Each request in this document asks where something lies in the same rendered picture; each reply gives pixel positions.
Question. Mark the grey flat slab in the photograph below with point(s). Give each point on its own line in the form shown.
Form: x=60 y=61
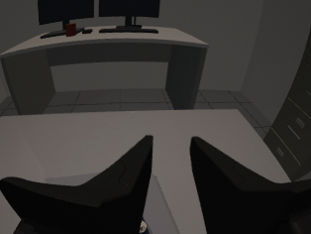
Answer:
x=155 y=219

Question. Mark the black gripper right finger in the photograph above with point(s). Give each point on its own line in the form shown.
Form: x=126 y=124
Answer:
x=237 y=201

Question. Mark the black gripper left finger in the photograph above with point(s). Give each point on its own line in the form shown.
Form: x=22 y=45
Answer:
x=112 y=202

